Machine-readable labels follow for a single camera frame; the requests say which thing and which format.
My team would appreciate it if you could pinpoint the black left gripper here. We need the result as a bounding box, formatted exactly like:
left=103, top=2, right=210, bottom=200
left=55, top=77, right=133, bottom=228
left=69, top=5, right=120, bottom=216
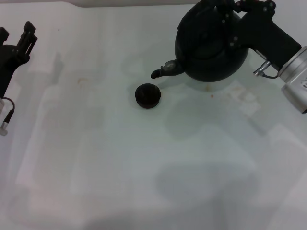
left=0, top=21, right=39, bottom=99

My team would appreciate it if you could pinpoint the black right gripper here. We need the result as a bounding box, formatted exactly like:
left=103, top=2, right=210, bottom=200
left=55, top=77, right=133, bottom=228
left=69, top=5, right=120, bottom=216
left=221, top=0, right=303, bottom=72

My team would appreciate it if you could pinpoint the black round teapot with handle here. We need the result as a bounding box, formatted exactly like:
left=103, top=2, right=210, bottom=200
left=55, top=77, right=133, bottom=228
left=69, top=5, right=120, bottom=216
left=150, top=0, right=249, bottom=83

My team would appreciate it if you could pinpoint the small black teacup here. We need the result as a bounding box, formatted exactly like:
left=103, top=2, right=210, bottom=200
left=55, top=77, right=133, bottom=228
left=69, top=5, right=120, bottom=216
left=135, top=82, right=162, bottom=110

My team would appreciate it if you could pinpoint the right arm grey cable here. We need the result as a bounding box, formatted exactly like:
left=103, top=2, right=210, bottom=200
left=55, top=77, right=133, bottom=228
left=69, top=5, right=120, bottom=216
left=253, top=60, right=282, bottom=79

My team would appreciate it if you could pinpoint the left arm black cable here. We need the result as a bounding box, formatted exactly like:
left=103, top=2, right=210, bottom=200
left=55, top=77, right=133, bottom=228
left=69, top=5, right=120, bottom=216
left=0, top=96, right=16, bottom=136

